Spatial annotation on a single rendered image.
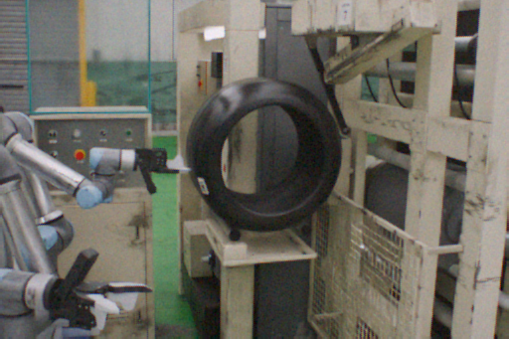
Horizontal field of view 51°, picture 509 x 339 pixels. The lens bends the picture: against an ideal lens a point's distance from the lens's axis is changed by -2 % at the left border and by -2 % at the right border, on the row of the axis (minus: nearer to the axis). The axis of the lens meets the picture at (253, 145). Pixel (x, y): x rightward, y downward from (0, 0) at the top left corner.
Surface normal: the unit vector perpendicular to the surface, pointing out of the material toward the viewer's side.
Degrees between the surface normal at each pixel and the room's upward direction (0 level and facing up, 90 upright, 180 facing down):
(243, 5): 90
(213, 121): 66
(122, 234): 90
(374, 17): 90
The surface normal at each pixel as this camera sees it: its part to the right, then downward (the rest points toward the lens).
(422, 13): 0.26, -0.15
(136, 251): 0.27, 0.16
